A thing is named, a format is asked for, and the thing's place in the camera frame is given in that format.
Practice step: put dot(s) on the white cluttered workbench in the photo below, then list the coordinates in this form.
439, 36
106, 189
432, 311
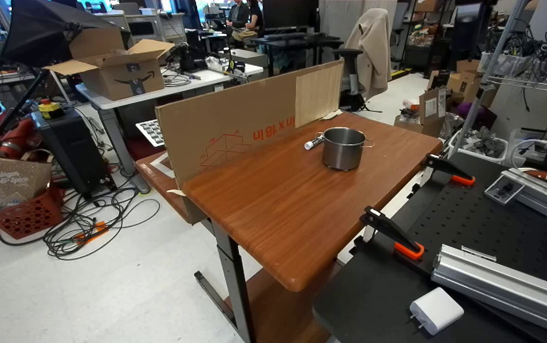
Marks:
527, 107

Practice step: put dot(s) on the black photo umbrella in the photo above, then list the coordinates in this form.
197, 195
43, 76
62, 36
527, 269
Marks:
37, 29

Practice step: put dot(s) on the labelled cardboard box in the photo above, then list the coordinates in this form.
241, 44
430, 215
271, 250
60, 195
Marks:
435, 107

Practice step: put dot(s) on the grey old monitor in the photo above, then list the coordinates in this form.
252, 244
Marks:
142, 29

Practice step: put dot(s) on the beige jacket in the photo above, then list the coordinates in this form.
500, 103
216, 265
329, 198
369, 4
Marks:
371, 50

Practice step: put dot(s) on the black monitor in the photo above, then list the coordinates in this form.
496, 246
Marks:
289, 12

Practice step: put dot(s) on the silver metal pot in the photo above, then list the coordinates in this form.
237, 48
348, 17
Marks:
344, 154

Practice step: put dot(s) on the black background table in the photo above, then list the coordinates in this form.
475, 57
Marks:
298, 42

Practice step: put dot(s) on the brown cardboard panel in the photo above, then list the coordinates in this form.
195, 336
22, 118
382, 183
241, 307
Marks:
235, 126

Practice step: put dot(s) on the aluminium rail with end plate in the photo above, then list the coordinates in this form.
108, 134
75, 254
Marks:
546, 200

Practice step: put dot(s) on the red plastic equipment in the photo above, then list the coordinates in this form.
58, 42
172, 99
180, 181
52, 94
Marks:
16, 141

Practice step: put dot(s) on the black perforated breadboard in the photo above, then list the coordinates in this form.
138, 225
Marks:
475, 221

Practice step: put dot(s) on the grey metal pole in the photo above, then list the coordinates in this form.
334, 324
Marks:
496, 63

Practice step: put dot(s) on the yellow and red stop button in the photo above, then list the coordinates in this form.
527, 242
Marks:
50, 109

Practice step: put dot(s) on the stacked brown cardboard boxes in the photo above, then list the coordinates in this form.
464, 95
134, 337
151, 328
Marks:
464, 82

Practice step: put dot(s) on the white work table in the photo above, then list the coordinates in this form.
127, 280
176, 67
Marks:
159, 92

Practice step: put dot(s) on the orange power strip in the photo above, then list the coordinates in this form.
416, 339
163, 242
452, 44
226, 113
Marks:
92, 231

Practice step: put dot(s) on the black and orange clamp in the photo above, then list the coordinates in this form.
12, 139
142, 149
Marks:
451, 170
388, 227

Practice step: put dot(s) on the seated person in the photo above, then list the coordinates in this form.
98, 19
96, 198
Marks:
247, 19

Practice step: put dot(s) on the black and white checkerboard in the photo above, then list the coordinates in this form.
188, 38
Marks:
151, 134

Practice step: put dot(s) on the red plastic basket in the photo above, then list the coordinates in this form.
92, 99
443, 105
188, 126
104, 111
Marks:
27, 217

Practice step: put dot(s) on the white power adapter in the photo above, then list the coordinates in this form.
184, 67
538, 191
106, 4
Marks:
437, 309

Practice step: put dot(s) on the black marker with white cap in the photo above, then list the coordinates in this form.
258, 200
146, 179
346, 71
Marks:
313, 141

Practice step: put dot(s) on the open brown cardboard box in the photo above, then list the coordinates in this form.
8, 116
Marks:
127, 76

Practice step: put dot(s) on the brown paper bag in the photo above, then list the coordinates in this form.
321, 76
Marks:
3, 181

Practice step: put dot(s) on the white tray with parts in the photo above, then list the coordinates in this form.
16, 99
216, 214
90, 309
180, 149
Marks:
485, 153

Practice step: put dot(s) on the plain aluminium rail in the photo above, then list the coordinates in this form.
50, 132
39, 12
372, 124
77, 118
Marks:
508, 288

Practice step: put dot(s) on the grey metal table leg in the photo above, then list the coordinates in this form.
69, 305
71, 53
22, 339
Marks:
235, 278

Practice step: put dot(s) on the black office chair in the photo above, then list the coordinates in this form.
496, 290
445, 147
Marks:
351, 82

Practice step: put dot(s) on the black computer tower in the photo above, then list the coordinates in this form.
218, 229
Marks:
73, 153

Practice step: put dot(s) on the wooden table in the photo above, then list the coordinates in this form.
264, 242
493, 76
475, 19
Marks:
298, 210

